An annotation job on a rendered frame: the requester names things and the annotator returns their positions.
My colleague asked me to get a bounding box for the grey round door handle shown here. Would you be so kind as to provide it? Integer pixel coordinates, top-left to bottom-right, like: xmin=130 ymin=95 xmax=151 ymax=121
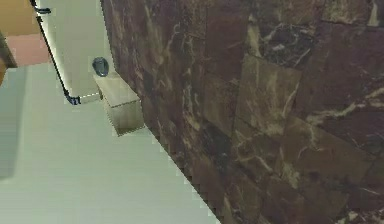
xmin=91 ymin=56 xmax=110 ymax=78

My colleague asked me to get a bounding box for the beige low box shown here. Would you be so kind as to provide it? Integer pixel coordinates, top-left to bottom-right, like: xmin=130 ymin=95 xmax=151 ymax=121
xmin=93 ymin=72 xmax=146 ymax=137

